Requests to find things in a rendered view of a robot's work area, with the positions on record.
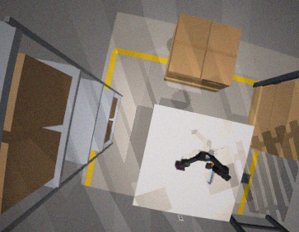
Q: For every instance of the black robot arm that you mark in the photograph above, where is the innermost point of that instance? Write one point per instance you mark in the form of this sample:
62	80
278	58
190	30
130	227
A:
222	169

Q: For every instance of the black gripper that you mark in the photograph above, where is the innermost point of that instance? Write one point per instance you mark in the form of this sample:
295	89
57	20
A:
208	166

